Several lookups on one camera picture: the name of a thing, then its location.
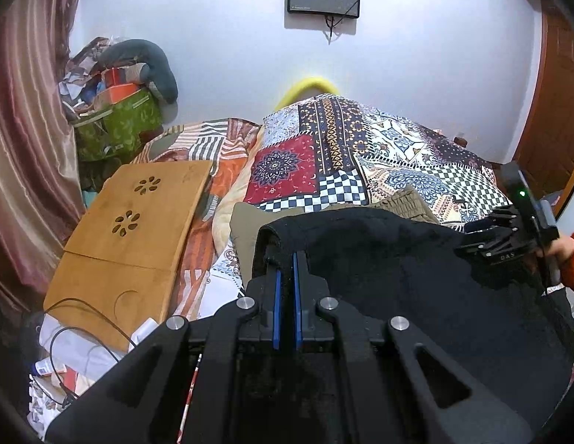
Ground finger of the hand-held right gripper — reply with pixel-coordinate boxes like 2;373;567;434
454;233;531;266
464;207;520;236

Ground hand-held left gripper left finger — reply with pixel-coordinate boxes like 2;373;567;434
44;269;283;444

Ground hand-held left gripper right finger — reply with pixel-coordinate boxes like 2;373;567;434
291;252;534;444

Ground black pants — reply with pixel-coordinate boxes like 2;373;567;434
252;207;574;408

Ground olive green pants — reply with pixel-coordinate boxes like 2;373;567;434
229;185;440;285

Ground person's right hand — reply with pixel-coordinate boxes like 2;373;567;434
537;235;574;264

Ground wooden door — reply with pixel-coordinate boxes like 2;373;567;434
495;0;574;216

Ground patchwork printed blanket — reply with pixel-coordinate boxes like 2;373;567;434
212;94;512;297

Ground wooden lap desk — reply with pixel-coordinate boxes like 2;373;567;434
43;161;214;353

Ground orange striped bed sheet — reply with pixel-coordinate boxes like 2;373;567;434
143;118;264;322

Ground white cloth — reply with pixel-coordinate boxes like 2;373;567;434
37;311;133;382

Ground yellow curved object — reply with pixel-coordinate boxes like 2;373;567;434
275;77;340;108

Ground green fabric bag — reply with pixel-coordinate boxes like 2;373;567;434
73;87;164;162

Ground orange box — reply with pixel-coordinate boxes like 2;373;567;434
93;68;145;108

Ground grey neck pillow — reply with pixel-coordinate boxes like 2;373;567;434
96;39;179;103

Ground maroon striped curtain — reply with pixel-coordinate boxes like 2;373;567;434
0;0;91;310

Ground black cable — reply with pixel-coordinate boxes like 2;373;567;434
45;298;139;405

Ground screen power cable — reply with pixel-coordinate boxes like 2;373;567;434
264;0;344;45

